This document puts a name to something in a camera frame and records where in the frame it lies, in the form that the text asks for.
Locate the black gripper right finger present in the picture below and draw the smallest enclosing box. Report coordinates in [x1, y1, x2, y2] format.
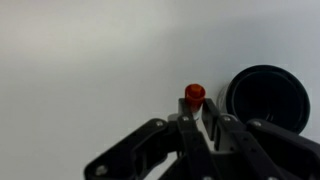
[202, 98, 320, 180]

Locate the marker with red cap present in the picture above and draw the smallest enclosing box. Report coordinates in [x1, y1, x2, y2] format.
[184, 83, 207, 123]

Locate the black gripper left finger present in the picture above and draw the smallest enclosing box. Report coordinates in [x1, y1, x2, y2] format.
[83, 97, 221, 180]

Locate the dark green mug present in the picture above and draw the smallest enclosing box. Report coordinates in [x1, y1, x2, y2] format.
[216, 64, 312, 135]

